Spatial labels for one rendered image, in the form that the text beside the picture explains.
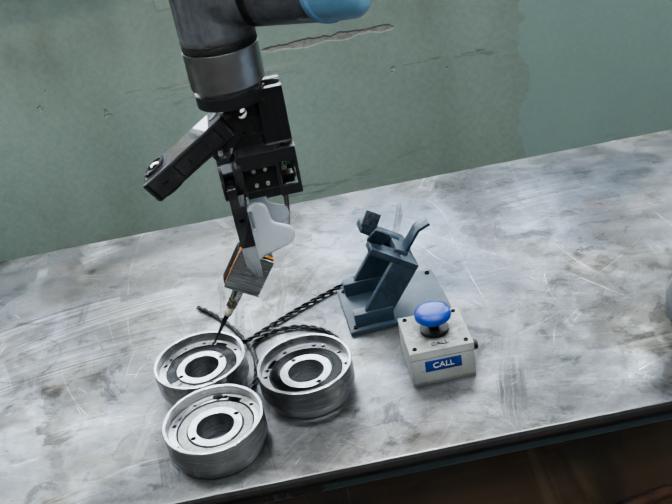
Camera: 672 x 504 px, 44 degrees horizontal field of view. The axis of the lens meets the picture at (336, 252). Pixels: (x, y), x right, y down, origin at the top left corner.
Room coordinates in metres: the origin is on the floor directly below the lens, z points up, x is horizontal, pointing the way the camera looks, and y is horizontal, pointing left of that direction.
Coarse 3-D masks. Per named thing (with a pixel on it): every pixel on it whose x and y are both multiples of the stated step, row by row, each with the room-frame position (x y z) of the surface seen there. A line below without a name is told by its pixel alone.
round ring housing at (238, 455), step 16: (224, 384) 0.71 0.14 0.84; (192, 400) 0.70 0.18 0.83; (208, 400) 0.70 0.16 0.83; (224, 400) 0.70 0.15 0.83; (240, 400) 0.69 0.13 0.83; (256, 400) 0.68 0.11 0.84; (176, 416) 0.68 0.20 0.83; (208, 416) 0.68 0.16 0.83; (224, 416) 0.68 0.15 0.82; (240, 416) 0.66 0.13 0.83; (256, 416) 0.66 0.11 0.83; (176, 432) 0.66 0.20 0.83; (192, 432) 0.65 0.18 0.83; (208, 432) 0.67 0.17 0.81; (224, 432) 0.68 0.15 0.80; (256, 432) 0.63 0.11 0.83; (176, 448) 0.62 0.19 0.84; (224, 448) 0.61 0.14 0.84; (240, 448) 0.61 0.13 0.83; (256, 448) 0.63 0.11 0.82; (176, 464) 0.63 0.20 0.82; (192, 464) 0.61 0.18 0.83; (208, 464) 0.61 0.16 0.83; (224, 464) 0.61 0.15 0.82; (240, 464) 0.62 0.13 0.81
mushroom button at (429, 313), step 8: (424, 304) 0.74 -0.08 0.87; (432, 304) 0.74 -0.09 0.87; (440, 304) 0.74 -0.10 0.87; (416, 312) 0.73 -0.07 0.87; (424, 312) 0.73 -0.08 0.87; (432, 312) 0.72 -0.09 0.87; (440, 312) 0.72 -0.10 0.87; (448, 312) 0.72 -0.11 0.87; (416, 320) 0.72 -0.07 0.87; (424, 320) 0.72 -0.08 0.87; (432, 320) 0.71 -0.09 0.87; (440, 320) 0.71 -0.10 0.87; (448, 320) 0.72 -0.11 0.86; (432, 328) 0.73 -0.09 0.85
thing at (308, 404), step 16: (304, 336) 0.77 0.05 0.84; (320, 336) 0.77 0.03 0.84; (272, 352) 0.76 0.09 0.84; (288, 352) 0.76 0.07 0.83; (336, 352) 0.74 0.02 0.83; (288, 368) 0.73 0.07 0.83; (304, 368) 0.74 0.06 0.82; (320, 368) 0.73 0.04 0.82; (352, 368) 0.71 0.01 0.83; (288, 384) 0.70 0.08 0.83; (304, 384) 0.70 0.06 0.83; (336, 384) 0.68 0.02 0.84; (352, 384) 0.70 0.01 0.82; (272, 400) 0.69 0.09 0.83; (288, 400) 0.67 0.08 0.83; (304, 400) 0.67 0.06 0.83; (320, 400) 0.67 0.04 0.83; (336, 400) 0.68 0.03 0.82; (288, 416) 0.68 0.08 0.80; (304, 416) 0.68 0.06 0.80
